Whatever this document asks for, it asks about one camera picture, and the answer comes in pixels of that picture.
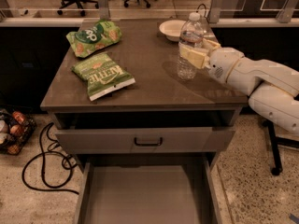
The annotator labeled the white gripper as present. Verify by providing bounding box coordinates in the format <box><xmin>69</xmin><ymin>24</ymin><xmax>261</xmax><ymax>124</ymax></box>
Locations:
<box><xmin>179</xmin><ymin>38</ymin><xmax>245</xmax><ymax>83</ymax></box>

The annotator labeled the green snack bag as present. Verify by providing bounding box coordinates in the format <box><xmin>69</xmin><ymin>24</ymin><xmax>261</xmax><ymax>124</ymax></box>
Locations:
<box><xmin>66</xmin><ymin>20</ymin><xmax>122</xmax><ymax>58</ymax></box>

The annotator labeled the grey middle drawer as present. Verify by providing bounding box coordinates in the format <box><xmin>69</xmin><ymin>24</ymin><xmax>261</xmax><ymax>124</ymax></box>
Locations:
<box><xmin>74</xmin><ymin>159</ymin><xmax>223</xmax><ymax>224</ymax></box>

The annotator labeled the grey drawer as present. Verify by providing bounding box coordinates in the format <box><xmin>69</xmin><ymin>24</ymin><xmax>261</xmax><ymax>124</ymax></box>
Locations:
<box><xmin>54</xmin><ymin>110</ymin><xmax>236</xmax><ymax>156</ymax></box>
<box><xmin>74</xmin><ymin>159</ymin><xmax>223</xmax><ymax>224</ymax></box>

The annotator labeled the clear plastic water bottle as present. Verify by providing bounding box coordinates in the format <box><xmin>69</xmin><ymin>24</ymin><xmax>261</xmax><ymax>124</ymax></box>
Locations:
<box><xmin>177</xmin><ymin>12</ymin><xmax>204</xmax><ymax>80</ymax></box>

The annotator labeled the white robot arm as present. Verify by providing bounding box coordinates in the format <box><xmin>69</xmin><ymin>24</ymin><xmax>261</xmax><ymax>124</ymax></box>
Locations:
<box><xmin>178</xmin><ymin>39</ymin><xmax>299</xmax><ymax>135</ymax></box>

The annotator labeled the white bowl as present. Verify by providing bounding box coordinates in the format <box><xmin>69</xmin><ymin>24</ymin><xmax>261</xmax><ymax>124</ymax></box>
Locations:
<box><xmin>159</xmin><ymin>20</ymin><xmax>185</xmax><ymax>42</ymax></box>

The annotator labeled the black stand leg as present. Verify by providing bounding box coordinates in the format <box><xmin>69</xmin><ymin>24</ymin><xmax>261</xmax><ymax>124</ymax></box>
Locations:
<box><xmin>263</xmin><ymin>119</ymin><xmax>299</xmax><ymax>175</ymax></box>

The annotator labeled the grey top drawer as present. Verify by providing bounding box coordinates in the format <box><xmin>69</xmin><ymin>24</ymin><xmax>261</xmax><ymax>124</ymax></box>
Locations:
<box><xmin>54</xmin><ymin>110</ymin><xmax>236</xmax><ymax>156</ymax></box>

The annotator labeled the green kettle chips bag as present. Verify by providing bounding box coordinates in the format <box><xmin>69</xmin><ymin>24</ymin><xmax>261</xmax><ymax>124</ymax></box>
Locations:
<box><xmin>72</xmin><ymin>52</ymin><xmax>135</xmax><ymax>101</ymax></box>

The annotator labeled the grey drawer cabinet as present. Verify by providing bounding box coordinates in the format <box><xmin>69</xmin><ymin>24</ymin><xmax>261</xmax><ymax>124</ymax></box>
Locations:
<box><xmin>39</xmin><ymin>18</ymin><xmax>250</xmax><ymax>224</ymax></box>

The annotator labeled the black top drawer handle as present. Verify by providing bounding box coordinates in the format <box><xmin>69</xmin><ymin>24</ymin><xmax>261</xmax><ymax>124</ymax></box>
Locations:
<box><xmin>134</xmin><ymin>137</ymin><xmax>164</xmax><ymax>147</ymax></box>

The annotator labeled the black wire basket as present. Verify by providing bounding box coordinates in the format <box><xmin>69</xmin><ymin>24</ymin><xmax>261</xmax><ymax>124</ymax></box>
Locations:
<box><xmin>0</xmin><ymin>108</ymin><xmax>36</xmax><ymax>155</ymax></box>

